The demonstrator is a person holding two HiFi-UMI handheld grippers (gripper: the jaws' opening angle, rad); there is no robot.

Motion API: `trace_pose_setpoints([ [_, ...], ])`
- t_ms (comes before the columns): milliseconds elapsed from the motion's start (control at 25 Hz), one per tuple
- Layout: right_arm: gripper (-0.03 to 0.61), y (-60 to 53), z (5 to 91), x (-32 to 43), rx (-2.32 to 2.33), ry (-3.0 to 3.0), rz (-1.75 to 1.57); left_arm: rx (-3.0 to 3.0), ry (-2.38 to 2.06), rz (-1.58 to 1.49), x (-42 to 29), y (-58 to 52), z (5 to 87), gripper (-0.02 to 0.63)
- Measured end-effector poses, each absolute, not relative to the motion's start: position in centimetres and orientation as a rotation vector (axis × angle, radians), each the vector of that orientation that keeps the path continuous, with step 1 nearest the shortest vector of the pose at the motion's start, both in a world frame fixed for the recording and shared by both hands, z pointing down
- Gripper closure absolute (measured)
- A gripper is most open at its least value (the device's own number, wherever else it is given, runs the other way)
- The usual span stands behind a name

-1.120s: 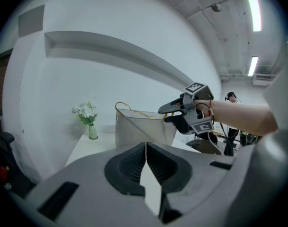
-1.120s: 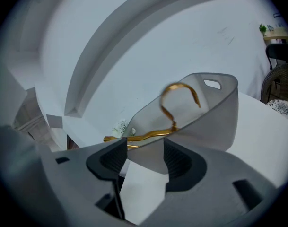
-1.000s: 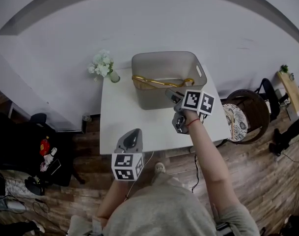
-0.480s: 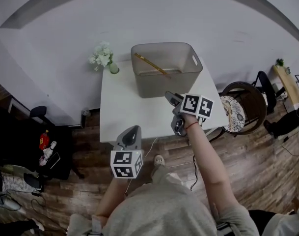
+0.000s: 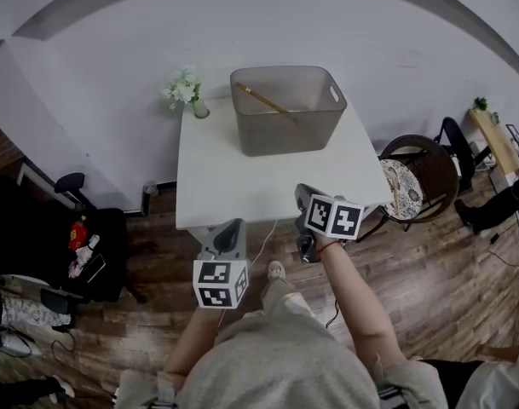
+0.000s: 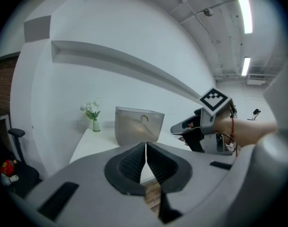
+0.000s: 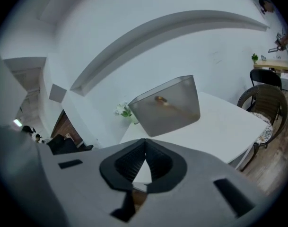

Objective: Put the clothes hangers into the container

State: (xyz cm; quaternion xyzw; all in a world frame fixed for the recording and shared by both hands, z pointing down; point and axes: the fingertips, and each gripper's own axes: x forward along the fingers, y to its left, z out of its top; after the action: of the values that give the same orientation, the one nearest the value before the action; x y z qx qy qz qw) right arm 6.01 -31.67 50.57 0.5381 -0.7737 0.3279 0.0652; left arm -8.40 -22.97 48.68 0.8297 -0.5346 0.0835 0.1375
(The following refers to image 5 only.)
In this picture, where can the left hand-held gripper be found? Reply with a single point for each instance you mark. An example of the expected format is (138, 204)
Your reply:
(218, 283)

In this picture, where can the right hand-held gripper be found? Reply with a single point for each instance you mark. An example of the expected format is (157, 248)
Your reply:
(333, 217)

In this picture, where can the grey plastic bin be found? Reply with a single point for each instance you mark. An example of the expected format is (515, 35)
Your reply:
(284, 134)

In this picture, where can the long golden stick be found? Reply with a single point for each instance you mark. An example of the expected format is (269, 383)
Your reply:
(267, 102)

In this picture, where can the person's left forearm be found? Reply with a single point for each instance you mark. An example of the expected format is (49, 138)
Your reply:
(191, 343)

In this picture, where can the person's right forearm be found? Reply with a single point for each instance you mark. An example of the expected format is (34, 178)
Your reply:
(361, 305)

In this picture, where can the white table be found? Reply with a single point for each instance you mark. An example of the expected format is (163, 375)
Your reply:
(225, 186)

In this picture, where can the person's beige shoe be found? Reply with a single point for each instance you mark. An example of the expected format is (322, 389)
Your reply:
(277, 270)

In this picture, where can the person's grey trousers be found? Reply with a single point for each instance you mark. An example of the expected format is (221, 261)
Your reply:
(289, 303)

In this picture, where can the small metal can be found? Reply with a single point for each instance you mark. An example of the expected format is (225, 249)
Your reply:
(150, 188)

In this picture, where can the patterned round seat cushion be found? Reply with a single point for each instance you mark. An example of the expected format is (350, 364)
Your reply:
(410, 188)

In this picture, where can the black office chair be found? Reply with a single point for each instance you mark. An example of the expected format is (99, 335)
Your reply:
(114, 249)

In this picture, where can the person's grey shirt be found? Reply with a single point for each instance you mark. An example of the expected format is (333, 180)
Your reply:
(276, 369)

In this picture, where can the brown wicker chair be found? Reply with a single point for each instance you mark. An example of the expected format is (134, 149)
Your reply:
(444, 173)

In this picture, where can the smartphone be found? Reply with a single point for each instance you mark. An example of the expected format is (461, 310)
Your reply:
(95, 267)

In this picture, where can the white flowers in glass vase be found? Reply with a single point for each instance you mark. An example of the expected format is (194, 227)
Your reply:
(184, 88)

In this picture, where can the red toy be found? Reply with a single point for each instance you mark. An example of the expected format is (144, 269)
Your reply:
(78, 233)

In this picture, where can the black folding chair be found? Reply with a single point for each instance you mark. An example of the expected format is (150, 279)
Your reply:
(461, 147)

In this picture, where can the small green potted plant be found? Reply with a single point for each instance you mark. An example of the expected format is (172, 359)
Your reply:
(480, 104)

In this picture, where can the wooden side desk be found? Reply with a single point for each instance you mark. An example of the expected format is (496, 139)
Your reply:
(497, 143)

